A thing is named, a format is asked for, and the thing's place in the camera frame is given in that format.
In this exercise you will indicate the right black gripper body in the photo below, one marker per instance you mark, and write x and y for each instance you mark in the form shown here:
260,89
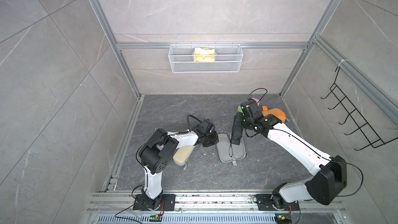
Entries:
246,123

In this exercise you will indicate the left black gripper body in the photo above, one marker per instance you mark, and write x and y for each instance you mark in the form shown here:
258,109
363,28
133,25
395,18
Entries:
211,139

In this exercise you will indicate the black umbrella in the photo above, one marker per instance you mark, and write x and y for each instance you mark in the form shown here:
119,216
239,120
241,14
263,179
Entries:
237,131

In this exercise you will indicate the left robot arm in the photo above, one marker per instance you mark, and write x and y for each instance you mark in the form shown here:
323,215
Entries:
158,152

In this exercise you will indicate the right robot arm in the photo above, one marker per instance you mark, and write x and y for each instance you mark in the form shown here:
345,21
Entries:
328,174

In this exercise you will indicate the orange whale plush toy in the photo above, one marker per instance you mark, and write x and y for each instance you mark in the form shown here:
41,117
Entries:
275,112

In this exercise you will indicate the pink rectangular case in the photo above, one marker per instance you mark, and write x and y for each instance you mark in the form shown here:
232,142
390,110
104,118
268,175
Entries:
255,99

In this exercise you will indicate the green lidded small jar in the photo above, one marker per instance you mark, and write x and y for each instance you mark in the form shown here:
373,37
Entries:
240,110

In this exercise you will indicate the yellow packet in basket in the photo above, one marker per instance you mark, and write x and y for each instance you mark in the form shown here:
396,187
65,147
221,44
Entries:
204,54

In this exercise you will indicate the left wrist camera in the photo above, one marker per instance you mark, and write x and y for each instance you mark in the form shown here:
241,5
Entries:
206,126

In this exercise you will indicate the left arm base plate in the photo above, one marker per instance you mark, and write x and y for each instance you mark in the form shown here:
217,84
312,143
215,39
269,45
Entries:
164,202

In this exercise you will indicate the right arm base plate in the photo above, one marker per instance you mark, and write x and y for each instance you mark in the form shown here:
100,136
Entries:
265,202

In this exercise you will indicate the white wire wall basket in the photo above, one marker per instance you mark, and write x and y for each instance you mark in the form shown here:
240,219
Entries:
228,58

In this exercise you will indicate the black wall hook rack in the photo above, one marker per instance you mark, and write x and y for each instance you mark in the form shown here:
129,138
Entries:
361,124

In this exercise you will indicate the aluminium front rail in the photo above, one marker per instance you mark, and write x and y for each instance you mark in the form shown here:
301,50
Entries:
208,207

